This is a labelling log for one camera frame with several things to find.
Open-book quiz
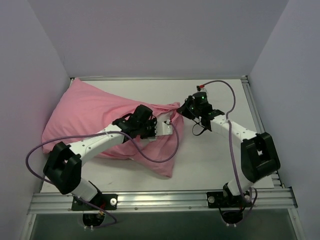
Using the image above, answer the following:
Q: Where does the pink floral pillowcase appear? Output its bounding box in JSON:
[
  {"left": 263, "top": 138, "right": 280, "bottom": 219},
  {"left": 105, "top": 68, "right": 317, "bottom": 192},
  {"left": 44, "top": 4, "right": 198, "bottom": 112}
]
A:
[{"left": 41, "top": 78, "right": 184, "bottom": 178}]

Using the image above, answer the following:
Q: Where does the white pillow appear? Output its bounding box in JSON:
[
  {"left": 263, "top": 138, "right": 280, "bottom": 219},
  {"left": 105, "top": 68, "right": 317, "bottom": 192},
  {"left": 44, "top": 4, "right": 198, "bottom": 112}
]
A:
[{"left": 156, "top": 111, "right": 173, "bottom": 123}]

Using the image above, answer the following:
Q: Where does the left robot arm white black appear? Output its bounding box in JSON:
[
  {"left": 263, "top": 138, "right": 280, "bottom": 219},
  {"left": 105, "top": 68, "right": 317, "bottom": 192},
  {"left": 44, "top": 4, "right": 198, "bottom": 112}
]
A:
[{"left": 43, "top": 105, "right": 159, "bottom": 210}]

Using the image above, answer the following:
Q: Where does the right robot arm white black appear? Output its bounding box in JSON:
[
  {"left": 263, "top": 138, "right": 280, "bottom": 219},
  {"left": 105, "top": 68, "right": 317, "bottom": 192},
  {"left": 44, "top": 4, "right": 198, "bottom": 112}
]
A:
[{"left": 177, "top": 91, "right": 281, "bottom": 207}]

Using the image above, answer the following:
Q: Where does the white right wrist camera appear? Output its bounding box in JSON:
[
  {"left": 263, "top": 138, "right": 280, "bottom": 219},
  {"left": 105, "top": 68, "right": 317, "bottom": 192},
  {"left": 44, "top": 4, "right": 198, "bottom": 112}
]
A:
[{"left": 196, "top": 84, "right": 209, "bottom": 98}]

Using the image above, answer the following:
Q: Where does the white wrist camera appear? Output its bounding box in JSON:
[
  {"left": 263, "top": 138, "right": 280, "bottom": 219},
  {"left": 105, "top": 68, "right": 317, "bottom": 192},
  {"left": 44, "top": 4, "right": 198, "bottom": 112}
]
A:
[
  {"left": 196, "top": 84, "right": 209, "bottom": 98},
  {"left": 154, "top": 119, "right": 173, "bottom": 137}
]

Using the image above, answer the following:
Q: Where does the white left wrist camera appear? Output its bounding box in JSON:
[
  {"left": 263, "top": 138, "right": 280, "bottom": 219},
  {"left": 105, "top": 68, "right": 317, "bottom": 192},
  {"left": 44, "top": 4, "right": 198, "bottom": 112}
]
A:
[{"left": 154, "top": 119, "right": 173, "bottom": 137}]

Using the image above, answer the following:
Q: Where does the aluminium back rail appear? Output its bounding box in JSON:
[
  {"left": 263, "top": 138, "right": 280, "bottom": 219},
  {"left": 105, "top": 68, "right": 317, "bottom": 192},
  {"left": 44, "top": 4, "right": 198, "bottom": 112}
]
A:
[{"left": 71, "top": 75, "right": 248, "bottom": 81}]

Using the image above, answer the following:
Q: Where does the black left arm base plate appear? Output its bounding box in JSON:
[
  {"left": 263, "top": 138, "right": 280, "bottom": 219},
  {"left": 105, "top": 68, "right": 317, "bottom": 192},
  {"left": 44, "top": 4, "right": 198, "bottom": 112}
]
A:
[{"left": 71, "top": 193, "right": 118, "bottom": 211}]

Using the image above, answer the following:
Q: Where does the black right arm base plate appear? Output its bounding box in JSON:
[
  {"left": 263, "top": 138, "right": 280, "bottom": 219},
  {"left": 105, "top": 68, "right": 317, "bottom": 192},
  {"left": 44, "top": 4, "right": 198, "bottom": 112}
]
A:
[{"left": 206, "top": 191, "right": 252, "bottom": 209}]

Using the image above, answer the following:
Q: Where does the aluminium front rail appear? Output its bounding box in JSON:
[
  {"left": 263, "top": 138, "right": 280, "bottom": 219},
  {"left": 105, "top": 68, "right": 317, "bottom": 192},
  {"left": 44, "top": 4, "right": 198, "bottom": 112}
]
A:
[{"left": 27, "top": 188, "right": 298, "bottom": 214}]

